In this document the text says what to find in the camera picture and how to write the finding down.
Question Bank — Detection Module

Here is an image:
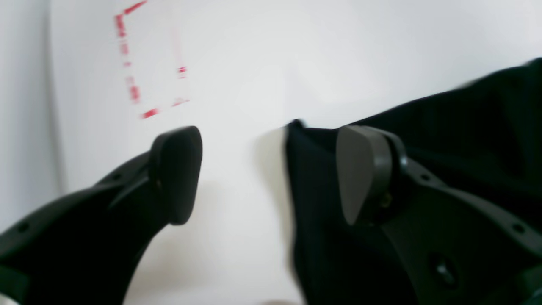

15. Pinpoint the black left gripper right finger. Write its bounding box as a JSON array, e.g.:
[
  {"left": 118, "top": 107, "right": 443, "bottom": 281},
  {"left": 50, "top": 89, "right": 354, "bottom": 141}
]
[{"left": 337, "top": 125, "right": 542, "bottom": 305}]

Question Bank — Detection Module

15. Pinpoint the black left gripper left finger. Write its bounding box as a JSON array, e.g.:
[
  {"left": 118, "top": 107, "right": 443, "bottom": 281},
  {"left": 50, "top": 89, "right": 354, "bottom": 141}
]
[{"left": 0, "top": 126, "right": 203, "bottom": 305}]

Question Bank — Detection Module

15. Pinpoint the black t-shirt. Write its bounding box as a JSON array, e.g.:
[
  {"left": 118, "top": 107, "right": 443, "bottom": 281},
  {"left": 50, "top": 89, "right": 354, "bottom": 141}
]
[{"left": 285, "top": 58, "right": 542, "bottom": 305}]

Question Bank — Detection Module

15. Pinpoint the red tape rectangle marking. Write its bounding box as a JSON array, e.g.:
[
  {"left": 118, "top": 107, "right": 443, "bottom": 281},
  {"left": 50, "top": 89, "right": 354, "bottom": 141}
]
[{"left": 114, "top": 0, "right": 190, "bottom": 119}]

